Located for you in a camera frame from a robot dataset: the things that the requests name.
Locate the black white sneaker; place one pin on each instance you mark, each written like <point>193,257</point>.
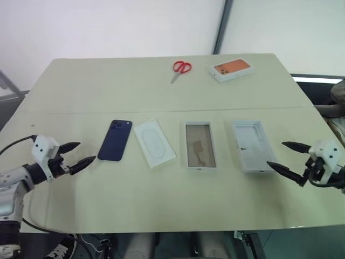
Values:
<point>63,246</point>

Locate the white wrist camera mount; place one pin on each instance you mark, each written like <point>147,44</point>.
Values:
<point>326,151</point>
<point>43,151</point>

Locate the small black stand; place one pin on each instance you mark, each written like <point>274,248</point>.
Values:
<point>105,248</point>

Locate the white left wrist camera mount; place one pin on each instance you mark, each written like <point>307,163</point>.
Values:
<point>43,151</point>

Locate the beige fabric bag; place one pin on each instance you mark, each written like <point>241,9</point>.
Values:
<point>338,129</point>

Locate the white paper insert tray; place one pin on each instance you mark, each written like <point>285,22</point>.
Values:
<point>153,143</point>

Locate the white box with orange phone print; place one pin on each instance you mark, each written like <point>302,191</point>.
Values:
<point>231,69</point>

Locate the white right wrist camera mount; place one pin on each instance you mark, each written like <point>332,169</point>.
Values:
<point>326,151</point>

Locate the grey brown garment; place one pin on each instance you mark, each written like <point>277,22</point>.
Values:
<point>338,93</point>

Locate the grey left robot leg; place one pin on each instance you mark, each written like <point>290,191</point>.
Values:
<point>141,246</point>

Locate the white box tray brown inside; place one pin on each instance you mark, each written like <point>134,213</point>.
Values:
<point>200,145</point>

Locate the metal table clamp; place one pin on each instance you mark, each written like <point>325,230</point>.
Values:
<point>238,234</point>

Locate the white plastic box tray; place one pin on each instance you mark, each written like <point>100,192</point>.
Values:
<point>253,145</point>

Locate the dark blue smartphone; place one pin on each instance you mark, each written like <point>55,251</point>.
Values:
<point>114,141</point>

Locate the grey metal frame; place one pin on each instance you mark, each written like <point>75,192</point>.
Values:
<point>8,86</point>

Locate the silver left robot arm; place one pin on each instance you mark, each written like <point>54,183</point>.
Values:
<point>13,183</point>

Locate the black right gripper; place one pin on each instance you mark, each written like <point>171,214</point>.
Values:
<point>315,167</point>

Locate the dark metal pole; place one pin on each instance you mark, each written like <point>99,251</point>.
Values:
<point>222,27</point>

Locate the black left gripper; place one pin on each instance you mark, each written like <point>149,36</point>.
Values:
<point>58,166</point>

